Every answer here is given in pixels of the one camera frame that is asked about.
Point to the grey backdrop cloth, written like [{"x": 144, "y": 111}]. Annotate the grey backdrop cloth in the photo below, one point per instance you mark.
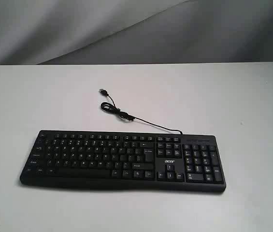
[{"x": 71, "y": 32}]

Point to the black acer keyboard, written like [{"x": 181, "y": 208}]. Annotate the black acer keyboard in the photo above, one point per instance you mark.
[{"x": 124, "y": 160}]

